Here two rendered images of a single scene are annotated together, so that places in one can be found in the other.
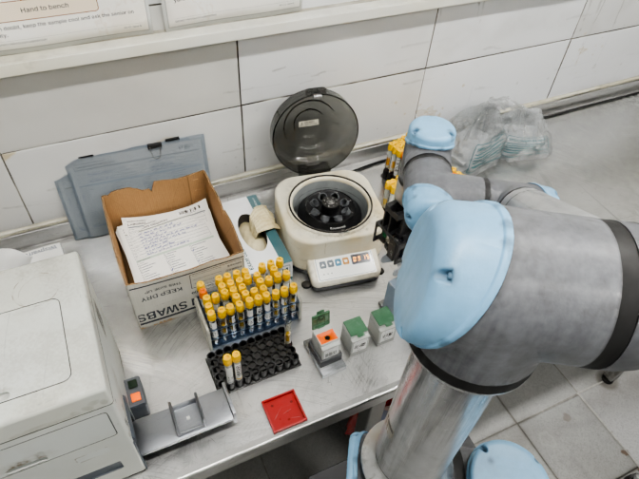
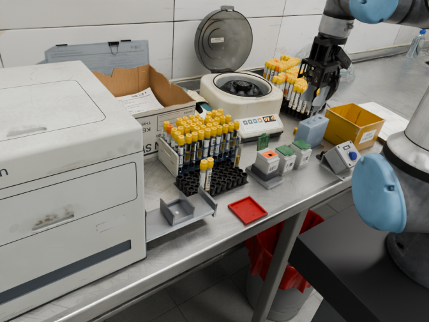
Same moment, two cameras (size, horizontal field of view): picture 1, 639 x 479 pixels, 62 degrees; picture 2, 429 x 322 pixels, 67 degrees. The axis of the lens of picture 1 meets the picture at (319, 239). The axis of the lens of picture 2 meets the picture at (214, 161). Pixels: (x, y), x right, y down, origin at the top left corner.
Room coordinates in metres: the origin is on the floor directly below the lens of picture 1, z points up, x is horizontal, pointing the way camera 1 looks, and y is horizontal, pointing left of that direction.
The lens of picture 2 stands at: (-0.07, 0.25, 1.41)
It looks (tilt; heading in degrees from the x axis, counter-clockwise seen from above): 36 degrees down; 348
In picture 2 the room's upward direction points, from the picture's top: 8 degrees clockwise
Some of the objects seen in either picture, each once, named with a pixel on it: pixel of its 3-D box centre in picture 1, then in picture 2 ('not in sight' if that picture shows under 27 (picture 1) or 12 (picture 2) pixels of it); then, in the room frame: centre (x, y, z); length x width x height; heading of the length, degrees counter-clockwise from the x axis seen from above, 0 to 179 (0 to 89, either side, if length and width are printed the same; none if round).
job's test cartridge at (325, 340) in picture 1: (325, 344); (266, 163); (0.59, -0.03, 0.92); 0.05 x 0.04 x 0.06; 30
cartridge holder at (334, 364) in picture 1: (324, 352); (264, 172); (0.59, -0.03, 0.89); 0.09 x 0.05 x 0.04; 30
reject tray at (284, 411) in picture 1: (283, 411); (247, 209); (0.46, 0.04, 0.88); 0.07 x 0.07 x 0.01; 28
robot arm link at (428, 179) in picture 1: (439, 198); (375, 0); (0.60, -0.17, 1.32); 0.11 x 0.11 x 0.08; 87
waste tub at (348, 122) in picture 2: not in sight; (350, 128); (0.78, -0.37, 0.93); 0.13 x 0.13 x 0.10; 26
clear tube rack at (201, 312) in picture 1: (248, 308); (200, 147); (0.67, 0.14, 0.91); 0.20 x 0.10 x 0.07; 118
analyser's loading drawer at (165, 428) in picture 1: (175, 421); (167, 214); (0.40, 0.23, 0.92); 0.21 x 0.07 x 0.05; 118
